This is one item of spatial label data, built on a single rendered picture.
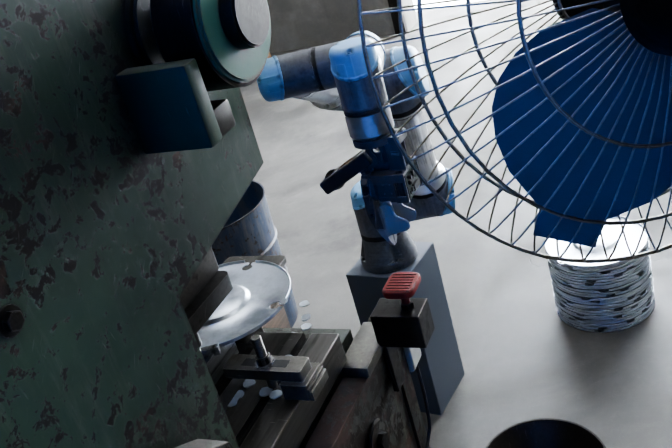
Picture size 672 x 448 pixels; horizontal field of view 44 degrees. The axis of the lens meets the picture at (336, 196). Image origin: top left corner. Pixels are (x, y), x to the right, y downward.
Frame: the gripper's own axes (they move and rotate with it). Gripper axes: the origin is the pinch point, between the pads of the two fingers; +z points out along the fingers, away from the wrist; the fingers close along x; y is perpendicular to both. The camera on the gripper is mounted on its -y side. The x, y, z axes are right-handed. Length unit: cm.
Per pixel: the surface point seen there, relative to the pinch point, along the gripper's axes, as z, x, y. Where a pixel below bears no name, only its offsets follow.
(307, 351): 14.7, -13.8, -14.2
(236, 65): -42, -27, -1
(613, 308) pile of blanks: 77, 87, 20
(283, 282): 7.0, -3.6, -21.8
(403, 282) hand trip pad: 9.1, -0.3, 0.8
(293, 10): 56, 432, -247
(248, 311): 7.0, -12.9, -24.4
